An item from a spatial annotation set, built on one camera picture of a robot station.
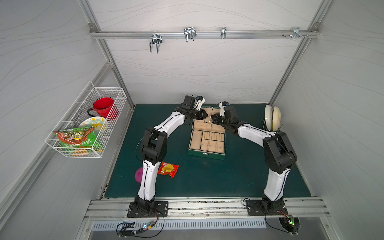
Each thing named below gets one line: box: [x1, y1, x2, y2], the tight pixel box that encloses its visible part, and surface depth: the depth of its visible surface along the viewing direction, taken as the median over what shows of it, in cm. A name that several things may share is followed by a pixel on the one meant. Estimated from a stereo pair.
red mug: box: [87, 96, 118, 120], surface depth 68 cm
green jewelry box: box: [188, 105, 226, 160], surface depth 96 cm
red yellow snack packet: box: [158, 161, 180, 179], surface depth 87 cm
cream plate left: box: [265, 104, 273, 131], surface depth 95 cm
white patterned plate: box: [78, 116, 107, 136], surface depth 67 cm
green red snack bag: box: [52, 126, 97, 147], surface depth 55 cm
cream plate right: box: [272, 106, 281, 132], surface depth 95 cm
